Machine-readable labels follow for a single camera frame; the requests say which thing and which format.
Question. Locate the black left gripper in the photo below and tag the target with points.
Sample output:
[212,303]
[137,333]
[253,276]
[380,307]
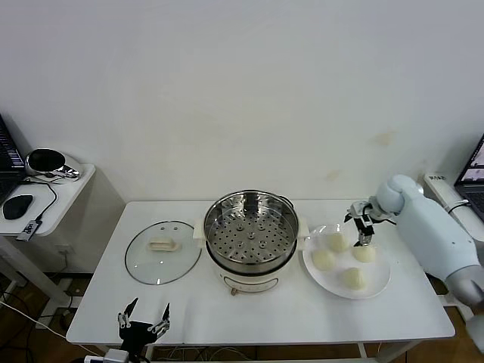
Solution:
[134,332]

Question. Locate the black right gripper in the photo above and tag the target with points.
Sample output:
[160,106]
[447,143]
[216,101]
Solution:
[365,223]

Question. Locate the white steamed baozi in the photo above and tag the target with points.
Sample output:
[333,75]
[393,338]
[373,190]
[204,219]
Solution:
[365,254]
[337,242]
[353,280]
[323,261]

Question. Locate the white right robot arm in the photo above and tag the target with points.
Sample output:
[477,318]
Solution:
[427,227]

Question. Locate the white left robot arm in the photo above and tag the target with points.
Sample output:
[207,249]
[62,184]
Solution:
[92,359]

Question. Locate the perforated steel steamer basket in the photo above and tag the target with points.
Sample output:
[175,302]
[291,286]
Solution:
[221,227]

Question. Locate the white round plate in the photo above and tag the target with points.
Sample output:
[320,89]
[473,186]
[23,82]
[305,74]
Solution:
[332,283]

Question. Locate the white side table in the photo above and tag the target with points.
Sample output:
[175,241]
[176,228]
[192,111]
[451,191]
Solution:
[81,185]
[438,189]

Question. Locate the white electric cooker pot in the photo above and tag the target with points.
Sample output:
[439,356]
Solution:
[249,281]

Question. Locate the black open laptop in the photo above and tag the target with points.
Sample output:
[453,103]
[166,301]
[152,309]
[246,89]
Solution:
[472,177]
[7,162]

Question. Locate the small grey usb hub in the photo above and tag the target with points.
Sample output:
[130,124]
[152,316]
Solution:
[29,230]

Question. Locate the black computer mouse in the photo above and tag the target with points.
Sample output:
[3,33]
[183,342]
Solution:
[18,207]

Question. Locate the shiny chrome rounded device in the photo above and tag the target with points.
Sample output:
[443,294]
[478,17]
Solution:
[43,160]

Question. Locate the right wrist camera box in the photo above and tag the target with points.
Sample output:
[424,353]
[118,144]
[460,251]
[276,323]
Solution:
[357,207]

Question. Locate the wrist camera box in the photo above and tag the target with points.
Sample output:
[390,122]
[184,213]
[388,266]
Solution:
[116,356]
[357,207]

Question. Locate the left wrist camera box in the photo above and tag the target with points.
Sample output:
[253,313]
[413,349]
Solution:
[116,356]

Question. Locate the white work table frame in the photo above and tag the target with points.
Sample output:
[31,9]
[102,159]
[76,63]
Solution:
[361,349]

